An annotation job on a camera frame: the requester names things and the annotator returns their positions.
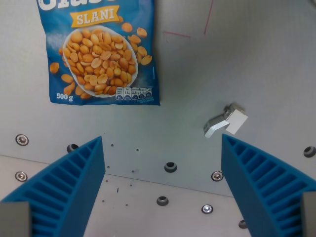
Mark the blue salted peanuts bag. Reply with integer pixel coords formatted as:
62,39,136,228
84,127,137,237
36,0,161,106

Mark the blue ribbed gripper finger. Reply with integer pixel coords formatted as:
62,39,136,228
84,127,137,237
221,133,316,237
0,135,106,237

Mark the small grey metal bracket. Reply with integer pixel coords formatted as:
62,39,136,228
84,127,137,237
202,103,248,138

